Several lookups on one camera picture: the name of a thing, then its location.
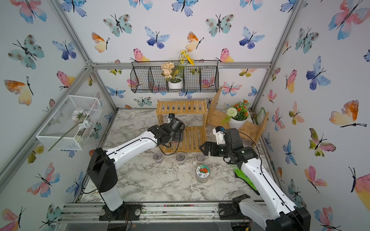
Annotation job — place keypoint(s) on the pink white artificial flower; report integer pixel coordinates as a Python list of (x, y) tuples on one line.
[(72, 136)]

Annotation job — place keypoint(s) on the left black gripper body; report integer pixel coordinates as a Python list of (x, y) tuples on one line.
[(173, 136)]

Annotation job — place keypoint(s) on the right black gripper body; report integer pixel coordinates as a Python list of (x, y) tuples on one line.
[(219, 150)]

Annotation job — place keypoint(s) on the purple seed jar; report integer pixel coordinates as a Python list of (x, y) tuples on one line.
[(158, 157)]

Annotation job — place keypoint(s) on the red seed jar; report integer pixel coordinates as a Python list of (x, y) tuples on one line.
[(200, 158)]

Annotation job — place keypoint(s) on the white pot beige yellow flowers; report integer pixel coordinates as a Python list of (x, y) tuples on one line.
[(174, 73)]

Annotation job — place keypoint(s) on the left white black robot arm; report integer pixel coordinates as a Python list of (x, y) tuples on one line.
[(103, 165)]

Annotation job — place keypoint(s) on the dark seed jar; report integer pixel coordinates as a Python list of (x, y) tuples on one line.
[(180, 158)]

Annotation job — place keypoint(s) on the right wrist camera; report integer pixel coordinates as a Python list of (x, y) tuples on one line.
[(219, 134)]

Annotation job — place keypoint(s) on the black wire wall basket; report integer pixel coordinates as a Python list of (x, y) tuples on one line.
[(203, 77)]

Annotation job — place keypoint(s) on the white pot orange flowers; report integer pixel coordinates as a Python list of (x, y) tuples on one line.
[(236, 114)]

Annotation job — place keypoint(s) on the white mesh wall basket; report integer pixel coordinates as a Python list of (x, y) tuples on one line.
[(58, 121)]

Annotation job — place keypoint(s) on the strawberry lid jar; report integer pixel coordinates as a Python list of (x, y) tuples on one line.
[(202, 173)]

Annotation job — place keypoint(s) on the green garden shovel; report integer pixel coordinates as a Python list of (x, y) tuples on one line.
[(241, 175)]

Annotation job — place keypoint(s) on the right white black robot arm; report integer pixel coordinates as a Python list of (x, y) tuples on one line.
[(266, 187)]

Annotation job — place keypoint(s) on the tilted wooden stand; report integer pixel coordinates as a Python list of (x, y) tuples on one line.
[(252, 131)]

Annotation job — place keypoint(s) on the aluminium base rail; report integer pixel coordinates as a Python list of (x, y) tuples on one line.
[(225, 215)]

